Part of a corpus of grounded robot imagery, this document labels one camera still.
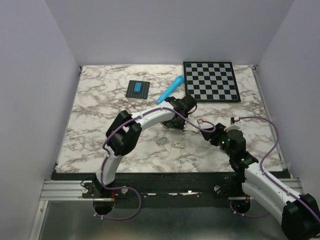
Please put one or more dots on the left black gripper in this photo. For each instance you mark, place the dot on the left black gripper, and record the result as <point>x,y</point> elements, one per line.
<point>169,125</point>

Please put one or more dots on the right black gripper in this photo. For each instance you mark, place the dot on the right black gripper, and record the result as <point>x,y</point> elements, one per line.
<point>219,130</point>

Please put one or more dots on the white staple box sleeve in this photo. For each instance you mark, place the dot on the white staple box sleeve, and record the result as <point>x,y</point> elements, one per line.
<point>178,144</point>

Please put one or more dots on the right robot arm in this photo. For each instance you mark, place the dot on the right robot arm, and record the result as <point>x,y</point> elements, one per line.
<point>298,214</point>

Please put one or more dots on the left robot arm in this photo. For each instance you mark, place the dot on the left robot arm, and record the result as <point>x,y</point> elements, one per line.
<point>124,132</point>

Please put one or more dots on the blue marker pen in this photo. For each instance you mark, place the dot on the blue marker pen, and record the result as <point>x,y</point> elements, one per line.
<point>175,84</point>

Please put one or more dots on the dark grey lego baseplate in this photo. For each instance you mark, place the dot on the dark grey lego baseplate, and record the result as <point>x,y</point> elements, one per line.
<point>144,90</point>

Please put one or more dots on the black white chessboard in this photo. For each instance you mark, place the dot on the black white chessboard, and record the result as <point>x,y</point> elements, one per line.
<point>211,82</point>

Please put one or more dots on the blue lego brick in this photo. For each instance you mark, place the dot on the blue lego brick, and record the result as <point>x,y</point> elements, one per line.
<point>137,87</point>

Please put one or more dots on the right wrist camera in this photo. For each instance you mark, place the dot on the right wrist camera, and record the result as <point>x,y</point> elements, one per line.
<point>233,124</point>

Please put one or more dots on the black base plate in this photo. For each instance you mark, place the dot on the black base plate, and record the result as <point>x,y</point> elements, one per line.
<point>159,190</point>

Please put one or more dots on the aluminium rail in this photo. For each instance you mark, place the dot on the aluminium rail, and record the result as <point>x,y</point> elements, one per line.
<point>71,190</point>

